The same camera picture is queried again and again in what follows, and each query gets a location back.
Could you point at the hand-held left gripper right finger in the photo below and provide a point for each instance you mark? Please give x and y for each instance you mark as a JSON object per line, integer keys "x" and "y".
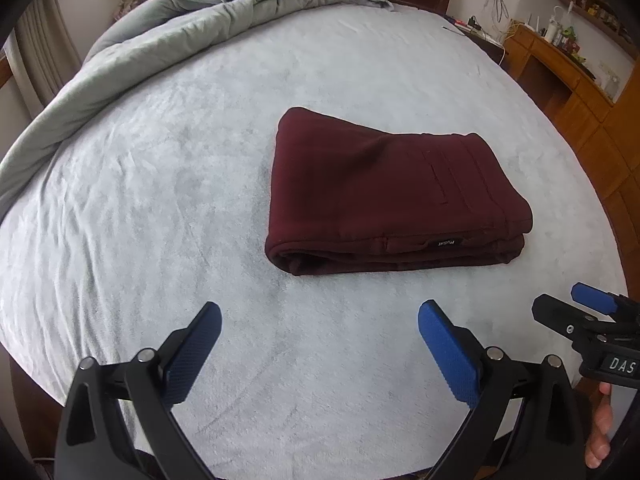
{"x": 445, "y": 350}

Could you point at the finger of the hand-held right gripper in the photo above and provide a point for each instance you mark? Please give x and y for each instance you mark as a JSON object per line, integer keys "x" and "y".
{"x": 595, "y": 299}
{"x": 565, "y": 317}

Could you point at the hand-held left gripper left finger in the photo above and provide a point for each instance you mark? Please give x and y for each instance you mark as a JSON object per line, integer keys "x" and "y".
{"x": 195, "y": 355}

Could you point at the maroon pants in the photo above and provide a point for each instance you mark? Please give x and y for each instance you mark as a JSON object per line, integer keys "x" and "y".
{"x": 375, "y": 185}

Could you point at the person's right hand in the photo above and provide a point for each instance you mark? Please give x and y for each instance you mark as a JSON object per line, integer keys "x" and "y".
{"x": 600, "y": 430}

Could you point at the wooden desk cabinet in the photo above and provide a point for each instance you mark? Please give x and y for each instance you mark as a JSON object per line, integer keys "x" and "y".
{"x": 575, "y": 90}

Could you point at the white bottle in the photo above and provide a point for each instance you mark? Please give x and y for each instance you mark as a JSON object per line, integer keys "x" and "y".
{"x": 551, "y": 27}

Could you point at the beige curtain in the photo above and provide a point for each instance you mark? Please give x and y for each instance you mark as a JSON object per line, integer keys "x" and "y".
{"x": 45, "y": 50}

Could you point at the grey quilt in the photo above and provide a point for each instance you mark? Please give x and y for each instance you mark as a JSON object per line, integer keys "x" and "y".
{"x": 200, "y": 5}

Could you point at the wooden wall shelf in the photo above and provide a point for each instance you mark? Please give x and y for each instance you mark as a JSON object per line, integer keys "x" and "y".
{"x": 600, "y": 0}

